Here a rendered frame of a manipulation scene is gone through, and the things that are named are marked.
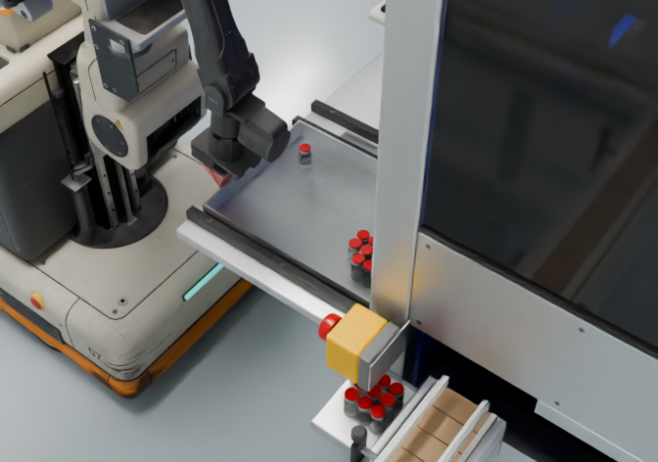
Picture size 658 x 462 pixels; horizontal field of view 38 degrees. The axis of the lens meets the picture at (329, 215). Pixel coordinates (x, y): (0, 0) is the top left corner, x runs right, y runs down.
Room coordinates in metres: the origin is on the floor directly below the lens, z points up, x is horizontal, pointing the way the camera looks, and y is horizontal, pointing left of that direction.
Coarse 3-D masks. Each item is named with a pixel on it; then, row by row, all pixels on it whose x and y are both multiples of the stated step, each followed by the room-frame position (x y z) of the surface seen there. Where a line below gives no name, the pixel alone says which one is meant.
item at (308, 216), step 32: (288, 160) 1.21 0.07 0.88; (320, 160) 1.21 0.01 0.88; (352, 160) 1.21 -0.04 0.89; (224, 192) 1.11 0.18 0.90; (256, 192) 1.13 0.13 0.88; (288, 192) 1.13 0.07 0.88; (320, 192) 1.13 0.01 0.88; (352, 192) 1.13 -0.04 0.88; (256, 224) 1.06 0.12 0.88; (288, 224) 1.06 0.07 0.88; (320, 224) 1.06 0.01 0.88; (352, 224) 1.06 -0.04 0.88; (288, 256) 0.97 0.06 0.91; (320, 256) 0.99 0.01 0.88; (352, 288) 0.93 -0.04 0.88
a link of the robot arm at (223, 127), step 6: (216, 120) 1.09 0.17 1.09; (222, 120) 1.08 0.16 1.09; (228, 120) 1.08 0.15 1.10; (234, 120) 1.08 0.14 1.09; (216, 126) 1.09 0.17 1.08; (222, 126) 1.08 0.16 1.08; (228, 126) 1.08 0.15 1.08; (234, 126) 1.08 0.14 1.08; (240, 126) 1.07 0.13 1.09; (216, 132) 1.09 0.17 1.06; (222, 132) 1.08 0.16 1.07; (228, 132) 1.08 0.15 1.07; (234, 132) 1.08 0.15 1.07
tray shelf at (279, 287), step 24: (360, 72) 1.46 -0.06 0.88; (336, 96) 1.39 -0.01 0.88; (360, 96) 1.39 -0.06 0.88; (312, 120) 1.32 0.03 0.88; (360, 120) 1.32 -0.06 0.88; (192, 240) 1.03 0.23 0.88; (216, 240) 1.03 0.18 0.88; (240, 264) 0.98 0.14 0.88; (264, 288) 0.94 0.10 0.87; (288, 288) 0.93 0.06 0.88; (312, 312) 0.88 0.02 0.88; (336, 312) 0.88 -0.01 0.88
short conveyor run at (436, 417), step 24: (432, 384) 0.72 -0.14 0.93; (408, 408) 0.68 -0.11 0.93; (432, 408) 0.68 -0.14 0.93; (456, 408) 0.68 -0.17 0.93; (480, 408) 0.66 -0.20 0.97; (360, 432) 0.61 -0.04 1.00; (384, 432) 0.64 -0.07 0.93; (408, 432) 0.63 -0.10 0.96; (432, 432) 0.64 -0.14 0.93; (456, 432) 0.64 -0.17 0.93; (480, 432) 0.64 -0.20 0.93; (360, 456) 0.60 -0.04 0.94; (384, 456) 0.59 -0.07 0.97; (408, 456) 0.61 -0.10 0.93; (432, 456) 0.61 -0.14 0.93; (456, 456) 0.61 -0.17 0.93; (480, 456) 0.61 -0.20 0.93
